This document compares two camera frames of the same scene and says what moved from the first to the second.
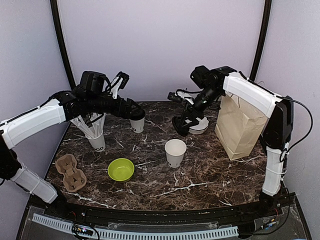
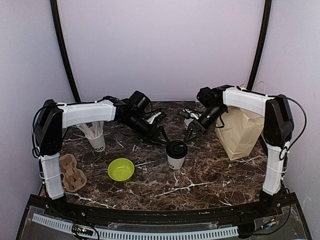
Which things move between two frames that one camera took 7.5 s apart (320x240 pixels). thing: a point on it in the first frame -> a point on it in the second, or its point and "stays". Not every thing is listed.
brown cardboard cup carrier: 73,179 stays
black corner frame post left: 56,20 stays
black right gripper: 185,115 -> 197,127
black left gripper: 125,114 -> 153,136
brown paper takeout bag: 239,127 stays
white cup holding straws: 98,144 stays
